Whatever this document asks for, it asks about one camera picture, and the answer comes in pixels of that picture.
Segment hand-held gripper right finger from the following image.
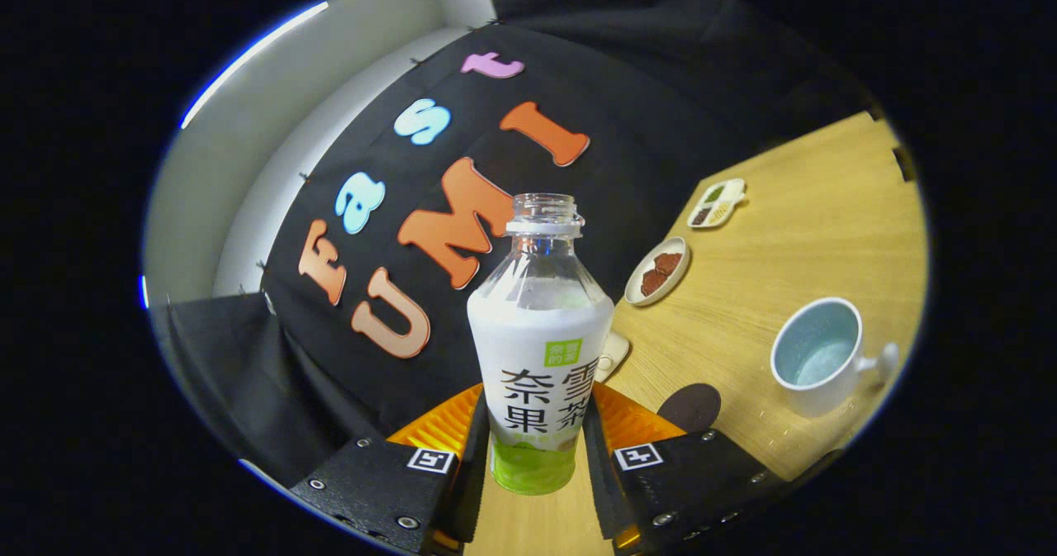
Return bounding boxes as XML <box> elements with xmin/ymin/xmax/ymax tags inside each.
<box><xmin>582</xmin><ymin>381</ymin><xmax>785</xmax><ymax>555</ymax></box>

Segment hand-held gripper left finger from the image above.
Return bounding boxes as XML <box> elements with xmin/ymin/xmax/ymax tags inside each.
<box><xmin>287</xmin><ymin>383</ymin><xmax>494</xmax><ymax>555</ymax></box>

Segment dark brown round coaster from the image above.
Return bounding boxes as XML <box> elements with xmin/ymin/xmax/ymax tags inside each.
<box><xmin>656</xmin><ymin>383</ymin><xmax>723</xmax><ymax>435</ymax></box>

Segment white cup blue inside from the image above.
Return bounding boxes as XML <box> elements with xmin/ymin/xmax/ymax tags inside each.
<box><xmin>770</xmin><ymin>297</ymin><xmax>901</xmax><ymax>419</ymax></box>

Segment clear juice bottle green label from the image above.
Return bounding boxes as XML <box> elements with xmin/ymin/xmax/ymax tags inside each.
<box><xmin>467</xmin><ymin>193</ymin><xmax>616</xmax><ymax>497</ymax></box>

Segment cream toaster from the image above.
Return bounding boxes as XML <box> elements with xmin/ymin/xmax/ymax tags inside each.
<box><xmin>595</xmin><ymin>330</ymin><xmax>631</xmax><ymax>383</ymax></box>

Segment small white plate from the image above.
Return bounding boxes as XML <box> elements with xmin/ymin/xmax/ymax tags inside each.
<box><xmin>624</xmin><ymin>236</ymin><xmax>690</xmax><ymax>307</ymax></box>

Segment brown food pieces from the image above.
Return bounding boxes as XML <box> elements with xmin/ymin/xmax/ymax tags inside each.
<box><xmin>640</xmin><ymin>252</ymin><xmax>684</xmax><ymax>297</ymax></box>

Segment wooden table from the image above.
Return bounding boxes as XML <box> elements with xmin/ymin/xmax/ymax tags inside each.
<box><xmin>462</xmin><ymin>112</ymin><xmax>930</xmax><ymax>556</ymax></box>

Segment white divided dish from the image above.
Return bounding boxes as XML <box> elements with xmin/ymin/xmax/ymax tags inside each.
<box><xmin>687</xmin><ymin>178</ymin><xmax>747</xmax><ymax>230</ymax></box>

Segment black backdrop cloth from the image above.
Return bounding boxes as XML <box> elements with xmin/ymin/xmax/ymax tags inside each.
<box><xmin>153</xmin><ymin>0</ymin><xmax>889</xmax><ymax>491</ymax></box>

